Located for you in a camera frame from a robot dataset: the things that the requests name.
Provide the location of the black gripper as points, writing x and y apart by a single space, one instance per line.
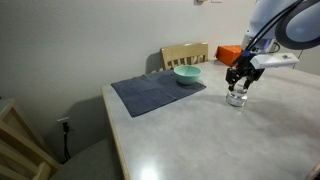
245 71

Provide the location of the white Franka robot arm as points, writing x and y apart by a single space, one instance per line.
300 30

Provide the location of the silver candle tin container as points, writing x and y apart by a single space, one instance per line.
236 100

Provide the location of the orange cardboard box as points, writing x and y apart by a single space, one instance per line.
228 53

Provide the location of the teal ceramic bowl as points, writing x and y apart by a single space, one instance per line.
187 75

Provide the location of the light wooden slatted chair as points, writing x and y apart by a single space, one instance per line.
185 50
20 146

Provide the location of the dark blue cloth placemat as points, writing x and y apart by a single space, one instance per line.
150 91

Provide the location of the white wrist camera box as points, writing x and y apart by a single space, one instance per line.
275 60

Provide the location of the white light switch plate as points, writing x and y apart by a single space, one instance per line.
216 1

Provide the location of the beige wall thermostat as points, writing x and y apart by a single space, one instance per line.
200 1

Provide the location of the white wall power outlet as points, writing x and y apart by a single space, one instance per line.
64 120

